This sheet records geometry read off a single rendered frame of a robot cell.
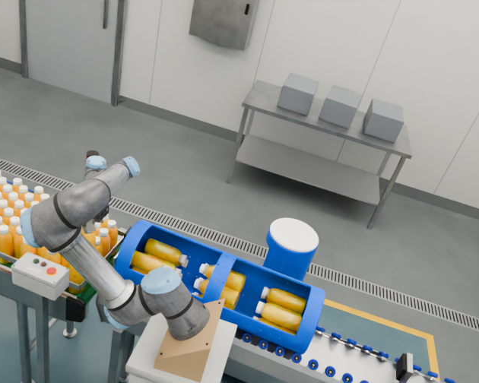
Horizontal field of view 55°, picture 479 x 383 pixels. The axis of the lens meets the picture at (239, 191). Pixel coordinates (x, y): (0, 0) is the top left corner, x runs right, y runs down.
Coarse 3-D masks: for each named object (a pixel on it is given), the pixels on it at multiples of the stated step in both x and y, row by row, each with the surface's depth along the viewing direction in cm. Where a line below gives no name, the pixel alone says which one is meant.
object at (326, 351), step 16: (96, 304) 211; (144, 320) 207; (240, 336) 202; (256, 336) 204; (320, 336) 212; (240, 352) 200; (272, 352) 199; (288, 352) 201; (320, 352) 204; (336, 352) 206; (352, 352) 208; (224, 368) 215; (240, 368) 206; (256, 368) 200; (272, 368) 199; (288, 368) 197; (320, 368) 197; (336, 368) 199; (352, 368) 201; (368, 368) 203; (384, 368) 205
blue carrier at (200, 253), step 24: (144, 240) 220; (168, 240) 216; (192, 240) 202; (120, 264) 194; (192, 264) 217; (216, 264) 191; (240, 264) 210; (192, 288) 214; (216, 288) 187; (288, 288) 209; (312, 288) 193; (240, 312) 209; (312, 312) 184; (264, 336) 189; (288, 336) 184; (312, 336) 182
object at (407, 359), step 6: (402, 354) 195; (408, 354) 194; (402, 360) 192; (408, 360) 192; (396, 366) 197; (402, 366) 190; (408, 366) 189; (396, 372) 194; (402, 372) 189; (408, 372) 187; (396, 378) 192; (402, 378) 190; (408, 378) 189
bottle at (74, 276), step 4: (68, 268) 198; (72, 268) 196; (72, 272) 196; (76, 272) 196; (72, 276) 197; (76, 276) 197; (80, 276) 198; (72, 280) 199; (76, 280) 199; (80, 280) 200; (68, 288) 203; (72, 288) 202; (72, 292) 203; (76, 292) 203; (80, 292) 204
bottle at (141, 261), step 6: (138, 252) 200; (132, 258) 198; (138, 258) 198; (144, 258) 198; (150, 258) 199; (156, 258) 200; (132, 264) 199; (138, 264) 198; (144, 264) 198; (150, 264) 197; (156, 264) 198; (162, 264) 200; (144, 270) 199; (150, 270) 197
